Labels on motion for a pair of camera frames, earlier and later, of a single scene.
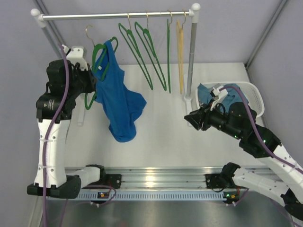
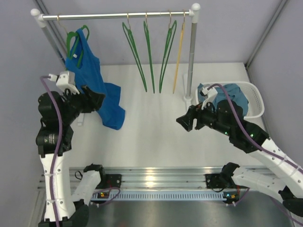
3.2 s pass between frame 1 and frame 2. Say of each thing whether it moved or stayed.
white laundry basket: stayed
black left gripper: moved
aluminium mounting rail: stayed
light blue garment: stayed
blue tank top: moved
